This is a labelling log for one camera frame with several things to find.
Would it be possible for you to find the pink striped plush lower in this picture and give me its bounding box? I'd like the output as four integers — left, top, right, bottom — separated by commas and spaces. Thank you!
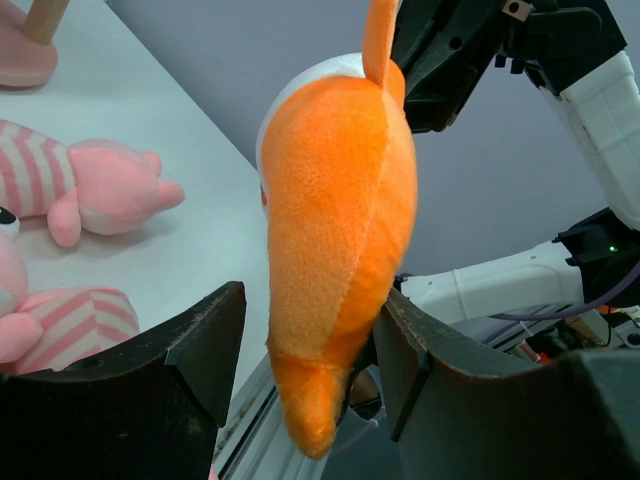
9, 287, 140, 374

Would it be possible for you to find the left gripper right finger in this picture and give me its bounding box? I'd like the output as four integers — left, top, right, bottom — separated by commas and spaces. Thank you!
374, 291, 639, 479

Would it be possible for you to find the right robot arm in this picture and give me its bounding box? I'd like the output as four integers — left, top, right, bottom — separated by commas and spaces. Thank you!
400, 67, 605, 302

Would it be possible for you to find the pink plush with face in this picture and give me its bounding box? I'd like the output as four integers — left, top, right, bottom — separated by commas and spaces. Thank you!
1, 207, 43, 364

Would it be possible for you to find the orange shark plush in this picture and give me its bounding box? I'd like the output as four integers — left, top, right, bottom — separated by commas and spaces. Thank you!
256, 1, 418, 460

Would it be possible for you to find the aluminium rail frame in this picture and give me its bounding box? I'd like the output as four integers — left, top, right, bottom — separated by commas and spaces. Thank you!
212, 359, 303, 479

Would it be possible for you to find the pink striped plush upper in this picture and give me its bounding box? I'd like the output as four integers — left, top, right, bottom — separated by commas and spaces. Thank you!
1, 120, 185, 248

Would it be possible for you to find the pink striped plush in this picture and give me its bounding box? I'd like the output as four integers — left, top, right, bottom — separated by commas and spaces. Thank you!
1, 120, 185, 248
9, 287, 140, 374

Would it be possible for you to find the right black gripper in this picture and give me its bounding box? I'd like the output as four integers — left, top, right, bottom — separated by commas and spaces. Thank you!
392, 1, 603, 133

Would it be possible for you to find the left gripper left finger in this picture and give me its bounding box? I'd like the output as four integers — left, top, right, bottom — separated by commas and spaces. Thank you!
1, 281, 246, 479

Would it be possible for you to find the pink three-tier shelf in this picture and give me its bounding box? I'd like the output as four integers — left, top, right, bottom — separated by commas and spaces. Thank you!
1, 0, 69, 88

